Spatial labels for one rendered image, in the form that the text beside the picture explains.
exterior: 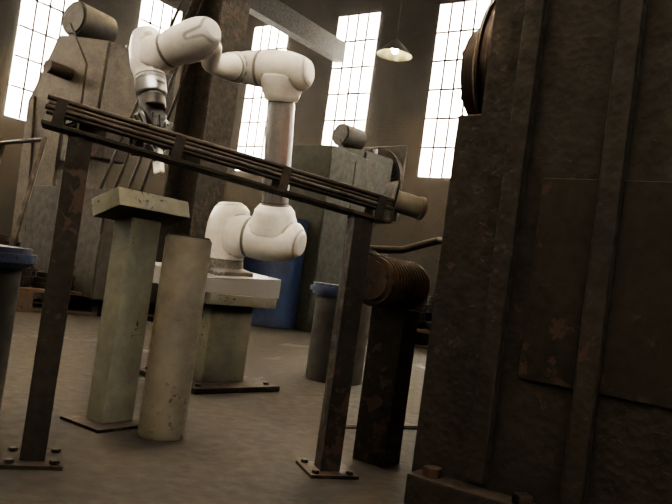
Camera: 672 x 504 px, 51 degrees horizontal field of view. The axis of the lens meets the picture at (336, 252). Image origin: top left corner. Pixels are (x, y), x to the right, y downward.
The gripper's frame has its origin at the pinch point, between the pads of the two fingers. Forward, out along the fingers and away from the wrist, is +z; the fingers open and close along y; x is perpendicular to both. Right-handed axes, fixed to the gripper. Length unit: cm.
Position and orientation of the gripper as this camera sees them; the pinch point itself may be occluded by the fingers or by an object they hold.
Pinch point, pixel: (158, 161)
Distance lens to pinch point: 205.9
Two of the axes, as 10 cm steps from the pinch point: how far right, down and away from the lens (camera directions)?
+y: 5.7, 1.1, 8.2
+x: -8.1, 2.5, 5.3
